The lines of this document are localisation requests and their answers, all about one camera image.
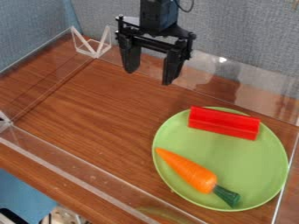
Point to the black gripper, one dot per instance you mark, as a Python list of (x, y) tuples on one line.
[(133, 37)]

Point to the orange toy carrot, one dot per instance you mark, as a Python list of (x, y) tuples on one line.
[(197, 176)]

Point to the black blue robot arm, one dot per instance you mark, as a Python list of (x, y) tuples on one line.
[(159, 14)]

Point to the green plate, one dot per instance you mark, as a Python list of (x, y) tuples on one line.
[(251, 167)]

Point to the red plastic block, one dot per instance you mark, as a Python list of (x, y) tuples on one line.
[(225, 123)]

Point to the clear acrylic corner bracket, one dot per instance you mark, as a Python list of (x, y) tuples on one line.
[(91, 47)]

